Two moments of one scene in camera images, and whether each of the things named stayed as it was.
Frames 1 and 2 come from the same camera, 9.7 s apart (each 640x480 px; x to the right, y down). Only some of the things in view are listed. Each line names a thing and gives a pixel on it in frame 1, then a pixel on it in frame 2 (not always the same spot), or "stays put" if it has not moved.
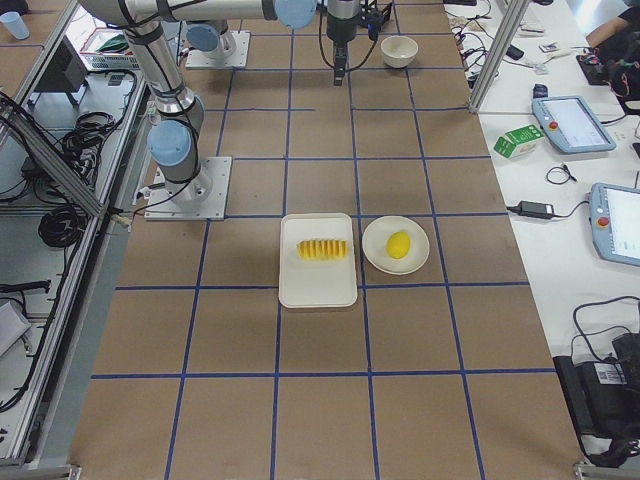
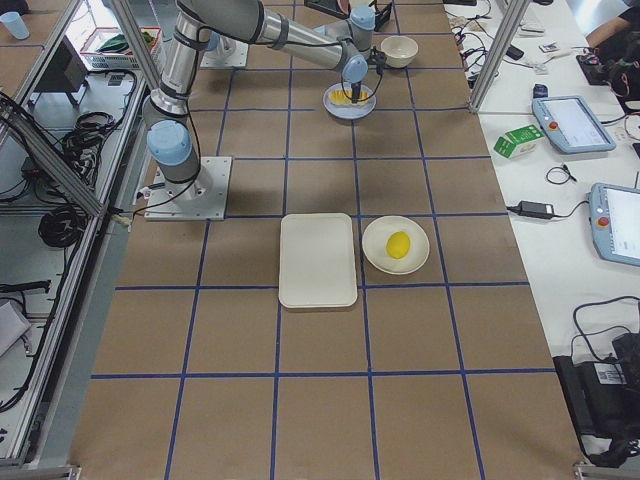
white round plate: x=374 y=244 stays put
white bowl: x=398 y=51 stays put
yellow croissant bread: x=322 y=249 → x=344 y=97
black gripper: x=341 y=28 → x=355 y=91
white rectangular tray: x=309 y=283 stays put
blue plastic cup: x=15 y=21 stays put
